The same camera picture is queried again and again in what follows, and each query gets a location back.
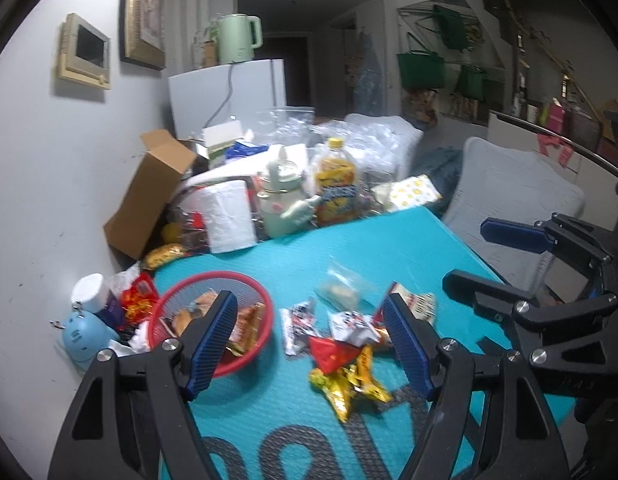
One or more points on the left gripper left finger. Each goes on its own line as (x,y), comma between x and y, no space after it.
(131,415)

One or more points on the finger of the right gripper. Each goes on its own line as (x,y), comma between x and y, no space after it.
(581,245)
(571,348)

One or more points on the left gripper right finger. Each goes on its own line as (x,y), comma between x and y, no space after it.
(517,436)

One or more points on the brown seaweed cracker bag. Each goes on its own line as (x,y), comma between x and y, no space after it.
(246,329)

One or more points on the red gold snack packet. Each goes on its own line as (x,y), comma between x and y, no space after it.
(409,304)

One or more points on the red cartoon candy packet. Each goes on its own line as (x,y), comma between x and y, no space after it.
(330,355)

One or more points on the white black calligraphy snack packet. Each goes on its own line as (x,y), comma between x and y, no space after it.
(352,327)

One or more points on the clear bag of snacks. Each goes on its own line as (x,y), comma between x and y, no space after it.
(343,288)

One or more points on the crumpled white tissue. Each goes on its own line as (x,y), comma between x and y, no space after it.
(137,344)

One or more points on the white leaf pattern cushion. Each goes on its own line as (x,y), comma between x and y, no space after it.
(511,185)

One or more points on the blue round humidifier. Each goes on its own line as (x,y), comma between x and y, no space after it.
(83,335)

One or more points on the red yellow wrapper packet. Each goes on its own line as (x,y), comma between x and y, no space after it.
(139,299)

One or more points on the white cap dark bottle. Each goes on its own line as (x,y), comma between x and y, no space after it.
(92,294)

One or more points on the yellow smiley paper bag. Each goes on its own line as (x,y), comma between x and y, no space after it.
(408,193)

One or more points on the red plastic basket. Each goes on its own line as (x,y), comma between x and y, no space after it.
(193,296)

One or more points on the silver white snack packet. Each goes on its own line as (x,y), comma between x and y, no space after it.
(298,325)

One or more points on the yellow gold snack packet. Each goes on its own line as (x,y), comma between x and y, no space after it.
(348,383)

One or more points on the clear plastic bags pile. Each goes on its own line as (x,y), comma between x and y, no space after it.
(381,145)

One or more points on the brown cardboard box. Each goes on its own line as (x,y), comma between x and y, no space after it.
(159,173)

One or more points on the green tote bag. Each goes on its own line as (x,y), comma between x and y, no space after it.
(421,69)

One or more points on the white paper towel roll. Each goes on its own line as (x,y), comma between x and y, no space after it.
(227,216)

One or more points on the iced tea bottle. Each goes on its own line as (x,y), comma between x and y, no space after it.
(336,181)

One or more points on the mint cartoon water jug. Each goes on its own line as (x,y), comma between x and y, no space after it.
(285,206)

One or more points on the white mini fridge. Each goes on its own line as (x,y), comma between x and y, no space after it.
(211,96)

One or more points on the green electric kettle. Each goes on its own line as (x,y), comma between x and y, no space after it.
(237,37)

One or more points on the gold framed picture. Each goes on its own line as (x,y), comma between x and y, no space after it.
(141,33)

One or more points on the cream wall intercom panel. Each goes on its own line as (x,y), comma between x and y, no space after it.
(83,54)

